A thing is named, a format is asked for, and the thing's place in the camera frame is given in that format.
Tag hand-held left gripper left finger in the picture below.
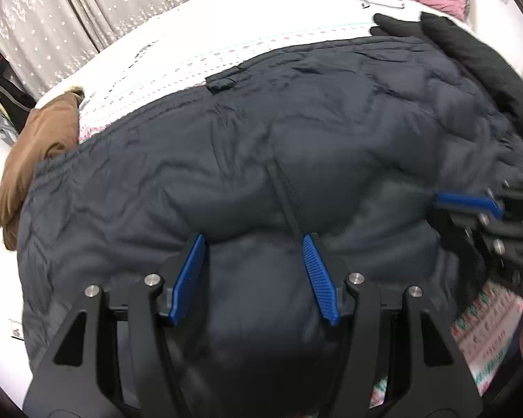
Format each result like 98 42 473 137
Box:
24 233 207 418

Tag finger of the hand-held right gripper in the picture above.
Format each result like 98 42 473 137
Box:
447 211 513 255
433 191 506 223

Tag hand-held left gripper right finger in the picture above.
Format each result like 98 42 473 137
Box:
302 233 482 418

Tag black quilted puffer jacket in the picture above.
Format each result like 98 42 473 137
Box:
15 35 523 418

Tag hanging dark clothes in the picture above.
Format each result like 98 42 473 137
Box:
0 39 38 146

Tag black fleece coat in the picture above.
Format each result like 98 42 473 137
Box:
370 11 523 144

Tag brown jacket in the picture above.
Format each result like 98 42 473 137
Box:
0 89 85 251

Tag patterned knit-print blanket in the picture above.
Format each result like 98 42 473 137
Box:
76 17 523 418

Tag bed with grey sheet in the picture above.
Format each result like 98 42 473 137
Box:
37 0 523 101

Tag grey star-print curtain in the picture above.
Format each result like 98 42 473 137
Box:
54 0 214 51
0 0 101 101

